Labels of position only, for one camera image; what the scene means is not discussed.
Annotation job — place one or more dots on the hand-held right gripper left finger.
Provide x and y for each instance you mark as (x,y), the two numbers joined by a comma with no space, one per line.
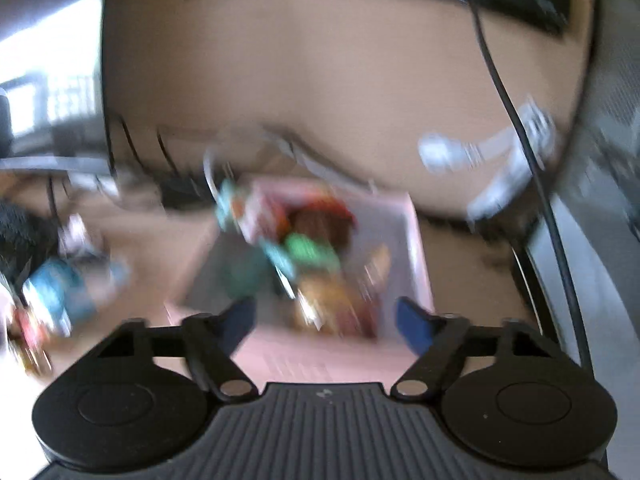
(240,320)

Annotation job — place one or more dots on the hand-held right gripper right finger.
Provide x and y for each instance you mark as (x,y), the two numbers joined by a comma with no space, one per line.
(412,327)

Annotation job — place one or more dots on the teal plastic hand tool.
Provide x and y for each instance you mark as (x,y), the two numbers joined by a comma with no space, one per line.
(277,260)

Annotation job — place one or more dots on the golden bun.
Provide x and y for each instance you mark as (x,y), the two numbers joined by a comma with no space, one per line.
(330,305)

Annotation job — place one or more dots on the pink cardboard box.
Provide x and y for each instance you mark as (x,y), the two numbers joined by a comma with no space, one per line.
(325,365)

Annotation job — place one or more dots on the crochet doll green dress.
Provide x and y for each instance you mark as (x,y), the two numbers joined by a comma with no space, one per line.
(310,240)

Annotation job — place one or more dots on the pink snack pack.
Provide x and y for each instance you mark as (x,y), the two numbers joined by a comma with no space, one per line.
(260,212)

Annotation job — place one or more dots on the blue white tissue packet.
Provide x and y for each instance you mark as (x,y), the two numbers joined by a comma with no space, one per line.
(65,290)

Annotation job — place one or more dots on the black keyboard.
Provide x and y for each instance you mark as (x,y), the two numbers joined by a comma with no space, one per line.
(20,240)

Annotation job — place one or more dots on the curved computer monitor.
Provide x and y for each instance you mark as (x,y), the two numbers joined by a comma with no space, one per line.
(50,35)

